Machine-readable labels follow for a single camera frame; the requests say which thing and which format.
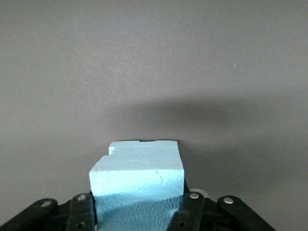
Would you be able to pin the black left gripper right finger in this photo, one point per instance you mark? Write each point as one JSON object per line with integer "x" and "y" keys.
{"x": 216, "y": 214}

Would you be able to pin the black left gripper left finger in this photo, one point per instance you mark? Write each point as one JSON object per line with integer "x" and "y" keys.
{"x": 45, "y": 214}

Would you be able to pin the light blue foam block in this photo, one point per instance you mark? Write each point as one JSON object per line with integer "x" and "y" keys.
{"x": 137, "y": 178}

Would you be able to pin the dark grey table mat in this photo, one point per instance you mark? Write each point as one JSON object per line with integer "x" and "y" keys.
{"x": 154, "y": 60}

